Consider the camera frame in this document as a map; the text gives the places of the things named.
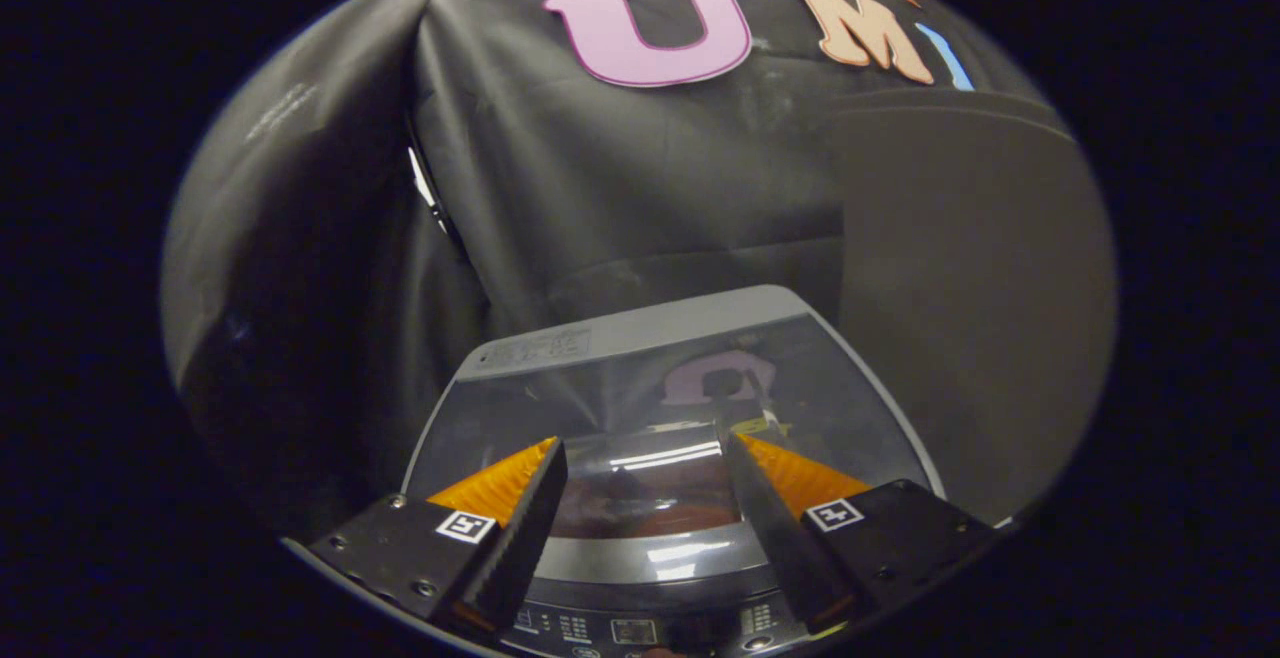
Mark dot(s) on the black backdrop cloth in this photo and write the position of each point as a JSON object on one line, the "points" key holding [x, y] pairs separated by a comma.
{"points": [[330, 238]]}

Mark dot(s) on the grey washing machine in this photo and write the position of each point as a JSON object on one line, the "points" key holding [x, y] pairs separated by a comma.
{"points": [[640, 628]]}

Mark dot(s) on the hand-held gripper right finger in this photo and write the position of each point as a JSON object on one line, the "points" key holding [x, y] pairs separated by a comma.
{"points": [[775, 538]]}

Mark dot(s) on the beige cabinet with dark frame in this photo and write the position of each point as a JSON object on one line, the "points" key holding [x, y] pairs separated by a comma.
{"points": [[980, 288]]}

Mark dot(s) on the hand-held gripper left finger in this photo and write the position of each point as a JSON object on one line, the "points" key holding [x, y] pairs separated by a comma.
{"points": [[520, 538]]}

